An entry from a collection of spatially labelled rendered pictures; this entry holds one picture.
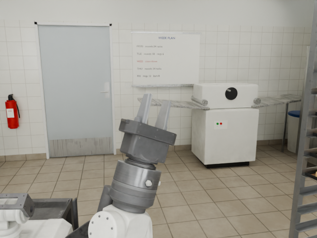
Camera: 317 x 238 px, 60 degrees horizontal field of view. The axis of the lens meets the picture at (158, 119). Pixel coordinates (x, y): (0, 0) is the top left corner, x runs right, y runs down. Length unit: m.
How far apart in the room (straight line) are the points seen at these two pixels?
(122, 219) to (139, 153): 0.12
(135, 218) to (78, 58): 4.04
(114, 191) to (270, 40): 4.87
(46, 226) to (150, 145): 0.41
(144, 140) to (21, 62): 4.13
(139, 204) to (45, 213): 0.42
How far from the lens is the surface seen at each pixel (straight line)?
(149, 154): 0.52
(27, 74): 4.56
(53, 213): 0.88
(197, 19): 4.71
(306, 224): 1.56
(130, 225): 0.52
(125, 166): 0.51
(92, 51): 4.45
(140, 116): 0.53
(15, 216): 0.73
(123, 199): 0.51
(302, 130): 1.36
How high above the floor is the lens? 1.54
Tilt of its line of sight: 12 degrees down
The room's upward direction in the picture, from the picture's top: straight up
